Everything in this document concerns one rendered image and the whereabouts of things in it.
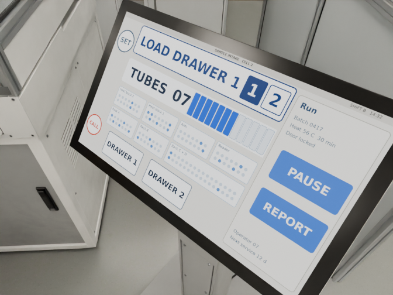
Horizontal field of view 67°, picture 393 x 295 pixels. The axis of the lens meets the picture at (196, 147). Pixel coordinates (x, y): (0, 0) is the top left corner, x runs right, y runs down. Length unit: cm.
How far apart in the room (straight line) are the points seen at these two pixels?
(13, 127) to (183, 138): 60
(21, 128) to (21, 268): 90
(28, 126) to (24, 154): 15
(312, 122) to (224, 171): 14
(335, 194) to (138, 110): 34
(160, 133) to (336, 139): 27
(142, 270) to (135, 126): 106
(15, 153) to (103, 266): 74
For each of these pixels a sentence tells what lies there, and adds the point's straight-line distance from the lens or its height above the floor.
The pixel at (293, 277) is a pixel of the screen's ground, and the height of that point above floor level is 100.
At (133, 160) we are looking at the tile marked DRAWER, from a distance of 54.
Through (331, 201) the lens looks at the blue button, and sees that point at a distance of 42.
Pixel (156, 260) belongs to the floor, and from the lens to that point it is 153.
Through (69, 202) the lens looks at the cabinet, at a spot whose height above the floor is 45.
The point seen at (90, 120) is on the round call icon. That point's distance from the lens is 62.
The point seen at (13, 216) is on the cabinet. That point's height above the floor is 36.
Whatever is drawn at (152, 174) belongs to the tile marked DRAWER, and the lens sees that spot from 52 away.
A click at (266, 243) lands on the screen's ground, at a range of 45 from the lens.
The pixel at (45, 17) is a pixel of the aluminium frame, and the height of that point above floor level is 101.
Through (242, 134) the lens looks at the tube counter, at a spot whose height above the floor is 111.
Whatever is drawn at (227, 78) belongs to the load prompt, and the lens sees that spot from 46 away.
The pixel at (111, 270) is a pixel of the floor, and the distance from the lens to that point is 155.
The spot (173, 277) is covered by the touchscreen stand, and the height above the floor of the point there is 4.
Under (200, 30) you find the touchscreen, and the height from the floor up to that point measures 119.
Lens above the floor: 141
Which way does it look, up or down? 47 degrees down
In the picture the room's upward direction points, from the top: 1 degrees clockwise
